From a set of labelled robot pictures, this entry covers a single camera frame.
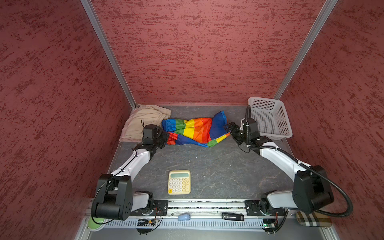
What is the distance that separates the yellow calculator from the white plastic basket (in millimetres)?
616

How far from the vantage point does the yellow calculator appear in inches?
31.1

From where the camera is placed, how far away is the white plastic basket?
3.38 feet
